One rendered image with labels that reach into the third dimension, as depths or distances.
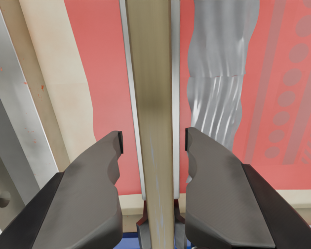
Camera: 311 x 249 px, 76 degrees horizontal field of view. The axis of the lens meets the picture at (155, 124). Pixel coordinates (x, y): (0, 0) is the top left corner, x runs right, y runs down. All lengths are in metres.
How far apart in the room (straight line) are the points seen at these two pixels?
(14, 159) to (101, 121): 1.59
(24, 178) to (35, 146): 1.64
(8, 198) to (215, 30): 0.35
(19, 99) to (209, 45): 0.23
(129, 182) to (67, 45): 0.22
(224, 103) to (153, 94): 0.14
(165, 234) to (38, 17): 0.29
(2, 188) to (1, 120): 1.37
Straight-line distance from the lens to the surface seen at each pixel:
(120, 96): 0.27
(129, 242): 0.40
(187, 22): 0.25
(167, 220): 0.25
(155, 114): 0.16
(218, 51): 0.26
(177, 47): 0.21
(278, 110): 0.32
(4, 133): 1.75
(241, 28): 0.26
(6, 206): 0.36
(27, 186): 2.00
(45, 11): 0.28
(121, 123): 0.29
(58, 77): 0.29
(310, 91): 0.34
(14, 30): 0.27
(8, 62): 0.27
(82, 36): 0.27
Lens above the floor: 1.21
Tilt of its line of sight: 62 degrees down
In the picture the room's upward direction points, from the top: 180 degrees clockwise
